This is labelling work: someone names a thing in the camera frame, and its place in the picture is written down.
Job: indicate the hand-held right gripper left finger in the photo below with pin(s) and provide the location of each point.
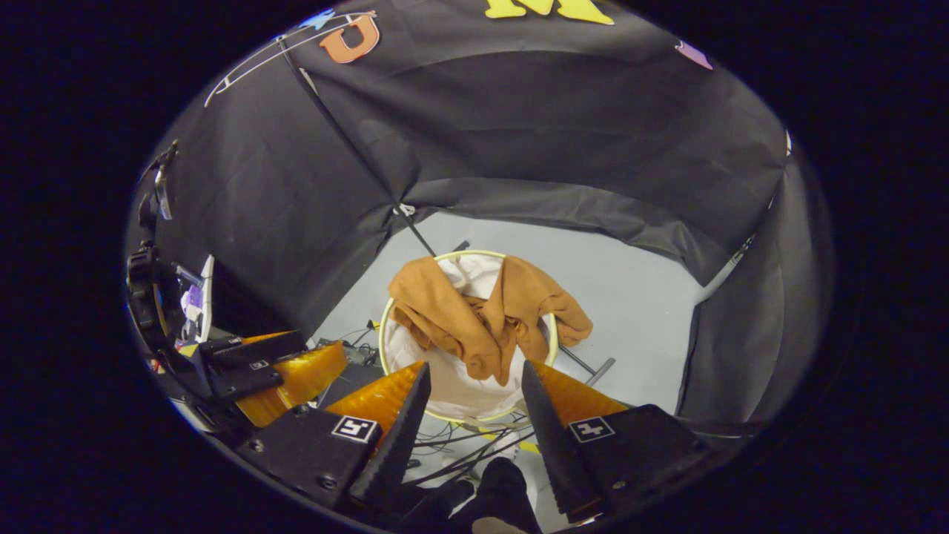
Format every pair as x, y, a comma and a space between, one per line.
397, 437

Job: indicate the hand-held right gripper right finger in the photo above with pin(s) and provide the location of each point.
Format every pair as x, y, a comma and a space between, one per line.
552, 437

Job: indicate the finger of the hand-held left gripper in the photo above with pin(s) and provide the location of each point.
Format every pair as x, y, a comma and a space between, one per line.
252, 347
296, 378

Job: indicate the white laundry hamper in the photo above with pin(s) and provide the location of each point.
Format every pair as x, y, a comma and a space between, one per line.
452, 393

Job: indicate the brown shirt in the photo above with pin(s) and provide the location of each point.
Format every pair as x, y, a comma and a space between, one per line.
445, 311

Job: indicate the black clothes rack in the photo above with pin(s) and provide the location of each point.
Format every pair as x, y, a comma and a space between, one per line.
348, 141

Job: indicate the person's black socked foot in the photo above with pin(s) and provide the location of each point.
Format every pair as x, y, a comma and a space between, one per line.
504, 489

